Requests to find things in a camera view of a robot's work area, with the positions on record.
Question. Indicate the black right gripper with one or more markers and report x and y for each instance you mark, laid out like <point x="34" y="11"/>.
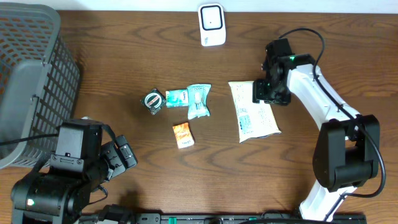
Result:
<point x="257" y="92"/>

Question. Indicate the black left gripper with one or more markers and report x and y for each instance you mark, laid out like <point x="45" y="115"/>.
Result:
<point x="125" y="150"/>

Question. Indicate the white yellow chip bag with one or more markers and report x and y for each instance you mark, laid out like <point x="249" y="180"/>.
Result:
<point x="255" y="120"/>

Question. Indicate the orange snack packet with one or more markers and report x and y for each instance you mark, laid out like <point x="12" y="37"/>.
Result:
<point x="183" y="135"/>

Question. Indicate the teal white snack packet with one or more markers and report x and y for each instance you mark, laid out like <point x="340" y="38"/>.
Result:
<point x="197" y="95"/>

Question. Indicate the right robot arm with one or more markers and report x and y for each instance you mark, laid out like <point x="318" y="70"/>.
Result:
<point x="347" y="153"/>

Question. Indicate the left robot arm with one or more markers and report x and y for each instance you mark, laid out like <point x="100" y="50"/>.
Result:
<point x="58" y="187"/>

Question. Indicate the white barcode scanner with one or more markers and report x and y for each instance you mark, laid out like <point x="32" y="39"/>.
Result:
<point x="212" y="25"/>

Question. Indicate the dark grey plastic basket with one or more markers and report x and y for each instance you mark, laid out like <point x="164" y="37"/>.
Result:
<point x="39" y="82"/>

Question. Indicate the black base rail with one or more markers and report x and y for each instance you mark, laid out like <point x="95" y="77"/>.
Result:
<point x="150" y="218"/>

